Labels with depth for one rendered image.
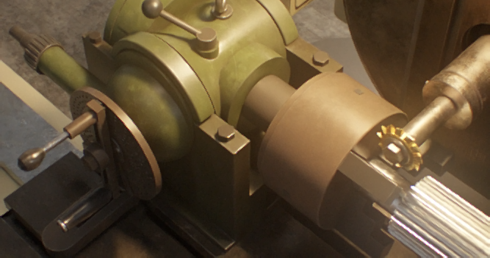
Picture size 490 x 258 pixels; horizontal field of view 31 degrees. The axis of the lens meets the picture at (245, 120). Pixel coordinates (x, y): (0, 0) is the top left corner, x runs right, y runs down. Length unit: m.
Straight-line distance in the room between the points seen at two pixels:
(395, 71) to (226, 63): 0.30
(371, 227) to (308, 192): 0.11
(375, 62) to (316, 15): 1.74
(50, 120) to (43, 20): 1.29
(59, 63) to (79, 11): 1.87
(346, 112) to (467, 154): 0.31
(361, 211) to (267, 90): 0.21
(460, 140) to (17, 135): 0.93
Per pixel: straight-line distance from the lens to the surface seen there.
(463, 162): 1.42
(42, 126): 1.90
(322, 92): 1.16
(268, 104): 1.23
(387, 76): 1.43
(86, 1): 3.26
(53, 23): 3.20
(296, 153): 1.14
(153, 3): 1.23
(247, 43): 1.27
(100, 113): 1.19
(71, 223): 1.30
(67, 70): 1.35
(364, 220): 1.21
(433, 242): 1.14
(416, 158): 1.11
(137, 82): 1.23
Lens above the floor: 2.16
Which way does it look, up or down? 50 degrees down
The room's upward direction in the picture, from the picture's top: straight up
